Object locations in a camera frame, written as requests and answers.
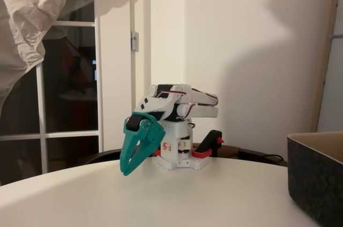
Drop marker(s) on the dark wooden chair backrest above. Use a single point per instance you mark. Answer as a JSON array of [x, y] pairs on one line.
[[107, 154]]

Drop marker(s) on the white framed glass door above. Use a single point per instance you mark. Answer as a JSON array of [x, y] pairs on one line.
[[98, 90]]

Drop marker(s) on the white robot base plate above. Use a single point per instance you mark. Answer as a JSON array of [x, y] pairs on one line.
[[198, 165]]

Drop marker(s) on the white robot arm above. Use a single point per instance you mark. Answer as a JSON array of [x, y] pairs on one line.
[[158, 103]]

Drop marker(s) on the metal door hinge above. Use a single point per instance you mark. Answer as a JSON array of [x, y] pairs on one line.
[[134, 40]]

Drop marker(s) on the dark grey felt basket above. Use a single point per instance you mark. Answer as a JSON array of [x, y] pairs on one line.
[[313, 184]]

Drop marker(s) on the wooden shelf post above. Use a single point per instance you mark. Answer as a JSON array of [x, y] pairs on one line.
[[324, 63]]

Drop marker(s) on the black clamp with red pad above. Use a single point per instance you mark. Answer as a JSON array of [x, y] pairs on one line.
[[157, 153], [211, 138]]

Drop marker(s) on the metal shelf bar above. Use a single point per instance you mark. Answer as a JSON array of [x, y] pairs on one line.
[[337, 36]]

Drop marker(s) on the beige curtain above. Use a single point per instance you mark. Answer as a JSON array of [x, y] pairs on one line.
[[26, 9]]

